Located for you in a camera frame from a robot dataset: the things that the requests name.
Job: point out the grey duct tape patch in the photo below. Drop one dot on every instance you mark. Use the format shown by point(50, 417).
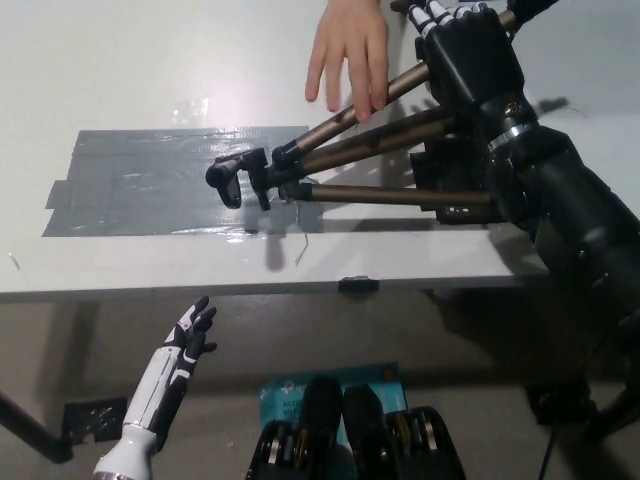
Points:
point(150, 180)

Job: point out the black metal table leg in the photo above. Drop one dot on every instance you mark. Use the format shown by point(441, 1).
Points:
point(35, 430)

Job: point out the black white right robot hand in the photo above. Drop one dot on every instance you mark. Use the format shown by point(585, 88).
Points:
point(470, 60)

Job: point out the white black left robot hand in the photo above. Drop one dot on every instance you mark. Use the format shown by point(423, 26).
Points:
point(165, 380)

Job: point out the bronze and black camera tripod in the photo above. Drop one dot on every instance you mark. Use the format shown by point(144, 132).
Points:
point(375, 192)

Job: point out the bare person hand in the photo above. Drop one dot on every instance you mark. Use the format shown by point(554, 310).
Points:
point(350, 45)

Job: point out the black floor tape patch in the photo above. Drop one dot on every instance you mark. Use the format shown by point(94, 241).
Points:
point(95, 420)

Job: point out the small black table clip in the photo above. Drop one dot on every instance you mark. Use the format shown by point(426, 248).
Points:
point(358, 283)

